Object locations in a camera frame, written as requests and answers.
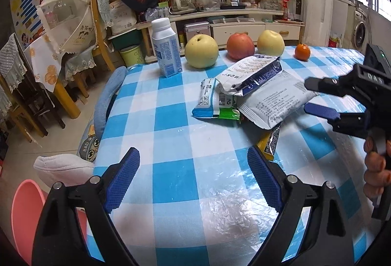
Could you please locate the green plastic bucket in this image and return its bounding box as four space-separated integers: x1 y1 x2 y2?
119 44 145 67

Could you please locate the cream mesh food cover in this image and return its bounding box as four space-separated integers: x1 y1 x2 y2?
37 0 98 54

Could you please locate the washing machine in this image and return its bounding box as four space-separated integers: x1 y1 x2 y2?
345 5 369 49

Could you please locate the green plastic tub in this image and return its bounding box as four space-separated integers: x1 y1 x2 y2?
108 29 144 51

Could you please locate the orange print table cloth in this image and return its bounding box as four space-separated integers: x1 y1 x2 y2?
24 35 66 92

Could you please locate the white navy milk carton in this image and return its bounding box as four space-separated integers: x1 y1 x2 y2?
215 54 283 97

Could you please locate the wall poster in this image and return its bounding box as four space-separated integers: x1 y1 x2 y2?
9 0 46 43

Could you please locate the white rice bag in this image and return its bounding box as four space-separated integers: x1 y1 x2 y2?
108 0 137 36

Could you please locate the pink plastic bin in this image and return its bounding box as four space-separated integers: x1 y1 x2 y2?
11 179 89 266

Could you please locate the blue chair cushion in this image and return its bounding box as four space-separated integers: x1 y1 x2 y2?
76 66 127 169

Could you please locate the wooden chair with grey cover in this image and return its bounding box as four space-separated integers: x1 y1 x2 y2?
0 33 66 143
90 0 118 72

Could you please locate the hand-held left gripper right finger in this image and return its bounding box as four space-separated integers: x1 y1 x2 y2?
247 146 355 266

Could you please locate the blue white wrapper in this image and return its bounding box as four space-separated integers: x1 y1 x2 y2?
192 78 221 119

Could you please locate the large yellow pear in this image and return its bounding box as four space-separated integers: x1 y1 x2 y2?
185 34 219 68

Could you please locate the blue checked tablecloth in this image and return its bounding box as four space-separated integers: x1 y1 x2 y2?
86 46 391 266

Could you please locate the person's right hand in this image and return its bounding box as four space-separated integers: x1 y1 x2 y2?
363 136 391 199

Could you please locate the green wrapper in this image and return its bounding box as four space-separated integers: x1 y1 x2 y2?
218 94 242 121

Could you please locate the red apple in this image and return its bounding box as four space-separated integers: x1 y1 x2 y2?
227 33 255 61

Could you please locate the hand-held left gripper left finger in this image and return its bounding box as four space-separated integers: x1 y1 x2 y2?
32 147 141 266

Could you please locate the grey white snack packet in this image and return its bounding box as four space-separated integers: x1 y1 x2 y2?
237 70 318 130

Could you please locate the gold black wrapper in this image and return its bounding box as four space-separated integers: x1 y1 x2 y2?
256 124 282 162

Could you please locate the small yellow pear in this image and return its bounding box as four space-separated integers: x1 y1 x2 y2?
257 30 285 56

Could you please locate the lace cloth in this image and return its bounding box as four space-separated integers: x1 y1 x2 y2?
64 49 97 81

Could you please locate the white blue milk bottle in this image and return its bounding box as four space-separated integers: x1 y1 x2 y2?
152 17 183 78

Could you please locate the grey white cushion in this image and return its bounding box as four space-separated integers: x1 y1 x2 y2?
33 154 95 185

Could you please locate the white electric kettle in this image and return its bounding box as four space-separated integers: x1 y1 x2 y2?
169 0 191 13

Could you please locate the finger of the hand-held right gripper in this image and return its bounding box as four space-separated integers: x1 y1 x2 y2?
304 73 360 97
304 102 371 138

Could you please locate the mandarin orange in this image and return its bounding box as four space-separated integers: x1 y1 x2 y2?
294 44 311 61

